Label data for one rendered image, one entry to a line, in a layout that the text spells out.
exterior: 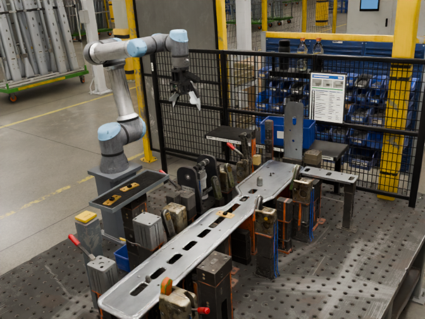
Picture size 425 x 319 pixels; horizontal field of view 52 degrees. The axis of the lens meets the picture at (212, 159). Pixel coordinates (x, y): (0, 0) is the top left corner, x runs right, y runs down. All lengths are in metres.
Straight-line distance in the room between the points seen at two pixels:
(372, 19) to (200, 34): 4.83
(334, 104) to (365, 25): 6.00
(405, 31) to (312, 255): 1.25
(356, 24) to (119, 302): 7.64
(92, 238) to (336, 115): 1.59
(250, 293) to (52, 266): 1.01
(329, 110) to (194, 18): 2.01
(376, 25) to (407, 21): 6.01
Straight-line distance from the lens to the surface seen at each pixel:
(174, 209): 1.89
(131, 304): 1.55
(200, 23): 4.24
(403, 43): 2.55
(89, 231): 1.77
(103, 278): 1.65
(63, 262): 2.38
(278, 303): 1.96
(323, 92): 2.67
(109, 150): 2.24
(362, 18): 8.62
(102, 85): 8.95
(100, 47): 2.11
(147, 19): 4.74
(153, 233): 1.77
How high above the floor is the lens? 1.99
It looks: 23 degrees down
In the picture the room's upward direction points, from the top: 3 degrees counter-clockwise
